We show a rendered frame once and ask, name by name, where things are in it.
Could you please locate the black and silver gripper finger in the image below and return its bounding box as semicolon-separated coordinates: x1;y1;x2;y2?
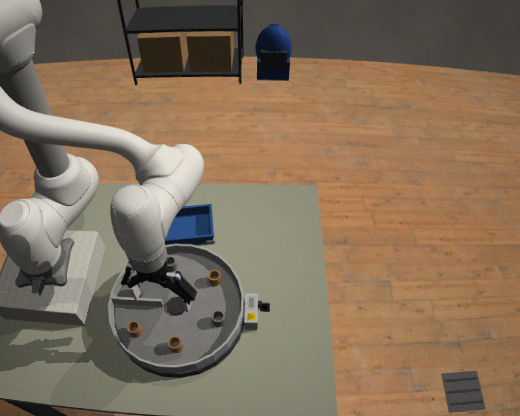
153;271;197;313
121;262;148;301

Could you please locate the grey round turning table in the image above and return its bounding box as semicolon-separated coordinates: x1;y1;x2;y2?
108;244;270;378

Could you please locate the blue square tray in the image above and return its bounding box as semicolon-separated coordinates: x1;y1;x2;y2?
165;204;215;245

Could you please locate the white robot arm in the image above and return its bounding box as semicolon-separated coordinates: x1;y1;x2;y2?
0;0;204;297

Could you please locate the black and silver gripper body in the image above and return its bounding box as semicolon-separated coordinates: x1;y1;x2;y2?
136;261;170;283

